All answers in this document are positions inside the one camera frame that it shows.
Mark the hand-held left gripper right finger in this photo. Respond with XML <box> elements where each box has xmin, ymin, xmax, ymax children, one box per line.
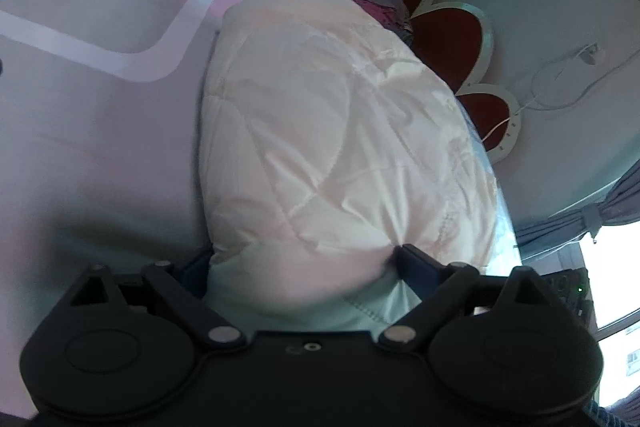
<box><xmin>377</xmin><ymin>244</ymin><xmax>557</xmax><ymax>351</ymax></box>

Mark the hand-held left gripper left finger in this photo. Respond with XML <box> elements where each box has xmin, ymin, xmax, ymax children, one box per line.
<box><xmin>69</xmin><ymin>247</ymin><xmax>247</xmax><ymax>351</ymax></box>

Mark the cream quilted comforter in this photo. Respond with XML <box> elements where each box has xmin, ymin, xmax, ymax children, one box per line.
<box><xmin>192</xmin><ymin>0</ymin><xmax>503</xmax><ymax>334</ymax></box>

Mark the black electronic device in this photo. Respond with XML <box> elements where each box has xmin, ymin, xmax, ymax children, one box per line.
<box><xmin>541</xmin><ymin>268</ymin><xmax>597</xmax><ymax>334</ymax></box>

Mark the grey curtain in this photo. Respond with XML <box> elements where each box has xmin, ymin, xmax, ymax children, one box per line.
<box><xmin>514</xmin><ymin>164</ymin><xmax>640</xmax><ymax>260</ymax></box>

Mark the patterned bed sheet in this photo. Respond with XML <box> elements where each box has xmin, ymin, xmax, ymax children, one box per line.
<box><xmin>0</xmin><ymin>0</ymin><xmax>523</xmax><ymax>427</ymax></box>

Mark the large bright window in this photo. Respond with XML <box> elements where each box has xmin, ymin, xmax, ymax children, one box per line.
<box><xmin>579</xmin><ymin>221</ymin><xmax>640</xmax><ymax>414</ymax></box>

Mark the red flower-shaped headboard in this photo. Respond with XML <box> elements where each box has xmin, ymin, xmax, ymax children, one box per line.
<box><xmin>396</xmin><ymin>0</ymin><xmax>524</xmax><ymax>166</ymax></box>

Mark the white cable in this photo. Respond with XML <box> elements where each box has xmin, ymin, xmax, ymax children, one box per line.
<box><xmin>479</xmin><ymin>44</ymin><xmax>608</xmax><ymax>144</ymax></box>

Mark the white wall charger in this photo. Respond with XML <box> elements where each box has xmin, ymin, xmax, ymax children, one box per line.
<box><xmin>579</xmin><ymin>43</ymin><xmax>607</xmax><ymax>66</ymax></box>

